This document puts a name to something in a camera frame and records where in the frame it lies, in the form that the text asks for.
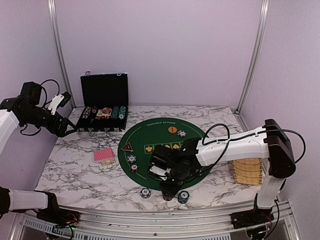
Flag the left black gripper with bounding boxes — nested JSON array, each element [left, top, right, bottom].
[[21, 106, 77, 138]]

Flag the brown chip stack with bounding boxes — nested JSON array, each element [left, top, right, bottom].
[[163, 196, 173, 201]]

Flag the teal chip stack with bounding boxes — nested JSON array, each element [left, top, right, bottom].
[[177, 190, 190, 204]]

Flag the red playing card deck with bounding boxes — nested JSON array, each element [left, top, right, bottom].
[[93, 148, 116, 167]]

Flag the orange round dealer button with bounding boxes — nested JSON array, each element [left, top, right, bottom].
[[168, 126, 178, 134]]

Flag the triangular all-in button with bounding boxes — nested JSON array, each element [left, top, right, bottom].
[[120, 142, 134, 152]]

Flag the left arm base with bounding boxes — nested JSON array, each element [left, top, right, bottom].
[[36, 208, 80, 228]]

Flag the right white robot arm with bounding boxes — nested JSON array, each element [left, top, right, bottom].
[[147, 119, 299, 224]]

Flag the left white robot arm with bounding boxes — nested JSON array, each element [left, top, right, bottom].
[[0, 81, 78, 223]]

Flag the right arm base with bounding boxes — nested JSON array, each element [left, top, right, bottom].
[[230, 210, 275, 229]]

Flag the blue beige chips in case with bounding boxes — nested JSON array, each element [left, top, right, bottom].
[[81, 106, 92, 119]]

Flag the brown hundred chips in case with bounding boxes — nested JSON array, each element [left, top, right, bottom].
[[91, 106, 98, 114]]

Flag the card deck in case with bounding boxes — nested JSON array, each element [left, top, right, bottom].
[[96, 107, 112, 119]]

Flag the black poker chip case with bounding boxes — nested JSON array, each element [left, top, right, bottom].
[[76, 73, 129, 132]]

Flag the green chip row in case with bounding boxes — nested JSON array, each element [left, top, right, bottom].
[[110, 106, 120, 120]]

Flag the teal chip row in case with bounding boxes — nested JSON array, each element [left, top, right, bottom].
[[118, 106, 126, 120]]

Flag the round green poker mat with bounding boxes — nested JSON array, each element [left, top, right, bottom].
[[117, 117, 210, 191]]

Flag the woven bamboo mat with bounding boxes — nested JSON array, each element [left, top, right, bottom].
[[232, 158, 263, 186]]

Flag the chrome case handle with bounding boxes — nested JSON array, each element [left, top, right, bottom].
[[88, 128, 110, 137]]

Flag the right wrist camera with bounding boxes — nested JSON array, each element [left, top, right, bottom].
[[149, 165, 171, 181]]

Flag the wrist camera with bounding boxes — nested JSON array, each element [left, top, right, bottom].
[[149, 165, 171, 181], [47, 91, 72, 115]]

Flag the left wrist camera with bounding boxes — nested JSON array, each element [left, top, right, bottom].
[[47, 91, 72, 115]]

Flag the left aluminium frame post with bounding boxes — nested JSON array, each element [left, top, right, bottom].
[[47, 0, 72, 94]]

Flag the aluminium frame post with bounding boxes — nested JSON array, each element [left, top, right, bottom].
[[235, 0, 270, 115], [47, 0, 72, 94]]

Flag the front aluminium rail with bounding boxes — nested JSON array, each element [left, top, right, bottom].
[[9, 197, 301, 240]]

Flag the right aluminium frame post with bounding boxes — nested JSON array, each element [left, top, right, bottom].
[[235, 0, 270, 115]]

